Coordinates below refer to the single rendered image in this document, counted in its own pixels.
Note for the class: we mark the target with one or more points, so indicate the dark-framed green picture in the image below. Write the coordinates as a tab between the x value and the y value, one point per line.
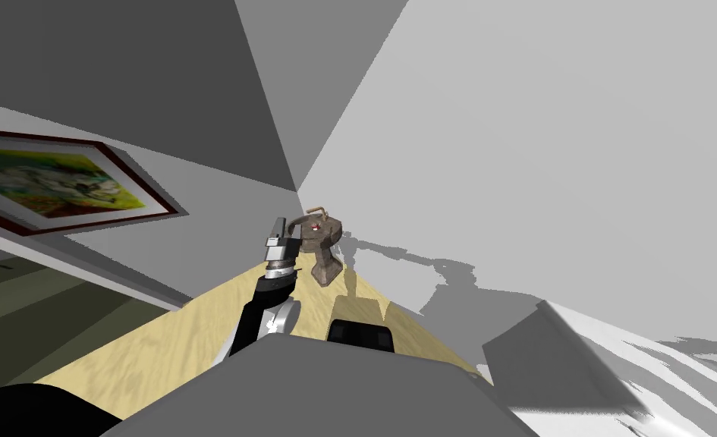
48	182

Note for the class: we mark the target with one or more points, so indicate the white bed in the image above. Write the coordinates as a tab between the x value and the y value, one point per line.
607	376

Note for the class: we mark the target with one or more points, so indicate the light wooden table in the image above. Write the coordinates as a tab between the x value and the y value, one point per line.
170	346

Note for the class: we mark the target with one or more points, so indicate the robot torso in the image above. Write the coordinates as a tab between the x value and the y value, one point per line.
334	394

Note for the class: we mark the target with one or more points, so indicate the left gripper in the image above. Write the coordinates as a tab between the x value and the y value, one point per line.
281	249

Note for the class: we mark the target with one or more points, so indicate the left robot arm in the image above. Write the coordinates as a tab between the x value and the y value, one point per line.
260	315

